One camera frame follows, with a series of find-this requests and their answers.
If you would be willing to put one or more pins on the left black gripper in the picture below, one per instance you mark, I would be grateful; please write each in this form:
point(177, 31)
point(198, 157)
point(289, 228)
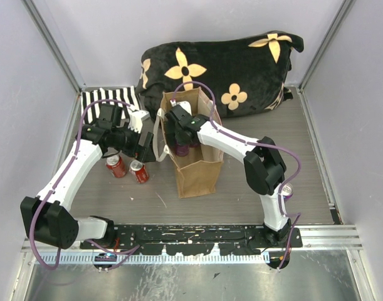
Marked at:
point(145, 153)

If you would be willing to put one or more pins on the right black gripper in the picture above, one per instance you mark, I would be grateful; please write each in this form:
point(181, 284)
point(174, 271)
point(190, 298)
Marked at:
point(170, 130)

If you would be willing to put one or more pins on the purple grape can back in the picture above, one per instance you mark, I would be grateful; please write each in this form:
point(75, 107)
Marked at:
point(194, 144)

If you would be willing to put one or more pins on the purple grape can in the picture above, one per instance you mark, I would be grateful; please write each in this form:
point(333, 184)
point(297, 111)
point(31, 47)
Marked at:
point(181, 150)
point(287, 191)
point(194, 144)

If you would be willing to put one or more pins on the brown jute canvas bag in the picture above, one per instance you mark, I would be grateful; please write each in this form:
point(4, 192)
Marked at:
point(198, 172)

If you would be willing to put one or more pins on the purple grape can front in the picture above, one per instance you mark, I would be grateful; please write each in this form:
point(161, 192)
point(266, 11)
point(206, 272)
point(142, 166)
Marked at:
point(287, 191)

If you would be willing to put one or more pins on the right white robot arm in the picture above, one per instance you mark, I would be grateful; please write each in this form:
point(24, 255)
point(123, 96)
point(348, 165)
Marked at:
point(263, 165)

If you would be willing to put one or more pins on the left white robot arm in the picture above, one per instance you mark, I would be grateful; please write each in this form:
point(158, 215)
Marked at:
point(46, 217)

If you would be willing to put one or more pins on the red cola can right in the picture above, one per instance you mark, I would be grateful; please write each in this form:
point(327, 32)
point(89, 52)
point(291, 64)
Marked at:
point(138, 170)

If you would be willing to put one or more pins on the red cola can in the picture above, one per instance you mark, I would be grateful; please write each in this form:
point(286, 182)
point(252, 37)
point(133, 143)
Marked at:
point(138, 170)
point(116, 166)

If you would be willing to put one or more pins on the red cola can left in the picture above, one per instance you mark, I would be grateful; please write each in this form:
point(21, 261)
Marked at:
point(116, 166)

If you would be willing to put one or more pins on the black white striped cloth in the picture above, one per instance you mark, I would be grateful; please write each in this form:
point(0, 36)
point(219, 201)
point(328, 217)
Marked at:
point(124, 94)

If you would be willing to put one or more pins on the black flower-pattern pillow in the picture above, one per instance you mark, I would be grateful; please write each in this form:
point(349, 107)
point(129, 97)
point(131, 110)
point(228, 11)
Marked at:
point(247, 76)

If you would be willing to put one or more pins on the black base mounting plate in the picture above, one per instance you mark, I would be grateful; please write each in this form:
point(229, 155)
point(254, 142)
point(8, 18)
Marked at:
point(155, 239)

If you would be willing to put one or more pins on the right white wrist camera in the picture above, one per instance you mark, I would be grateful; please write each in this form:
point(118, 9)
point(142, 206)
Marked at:
point(184, 104)

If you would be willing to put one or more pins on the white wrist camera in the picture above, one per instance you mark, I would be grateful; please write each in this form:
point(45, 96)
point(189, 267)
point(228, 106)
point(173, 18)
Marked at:
point(184, 104)
point(136, 120)

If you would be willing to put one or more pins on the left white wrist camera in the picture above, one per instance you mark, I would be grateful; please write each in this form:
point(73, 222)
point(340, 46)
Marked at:
point(136, 120)

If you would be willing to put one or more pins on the aluminium rail frame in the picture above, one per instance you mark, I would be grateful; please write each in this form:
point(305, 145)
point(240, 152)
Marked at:
point(314, 237)

